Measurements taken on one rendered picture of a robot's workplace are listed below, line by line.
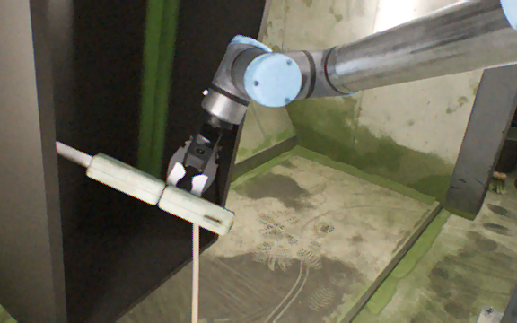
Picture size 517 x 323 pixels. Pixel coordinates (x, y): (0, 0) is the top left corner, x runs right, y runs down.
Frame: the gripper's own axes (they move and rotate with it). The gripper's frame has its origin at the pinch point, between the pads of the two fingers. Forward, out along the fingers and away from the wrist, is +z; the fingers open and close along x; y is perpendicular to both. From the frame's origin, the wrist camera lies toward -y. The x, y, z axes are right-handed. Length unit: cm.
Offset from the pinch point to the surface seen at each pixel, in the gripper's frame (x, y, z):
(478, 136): -128, 138, -62
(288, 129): -43, 217, -14
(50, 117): 22.2, -21.5, -10.6
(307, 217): -65, 137, 21
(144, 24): 31, 37, -31
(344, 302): -80, 77, 34
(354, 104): -70, 186, -49
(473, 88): -111, 137, -82
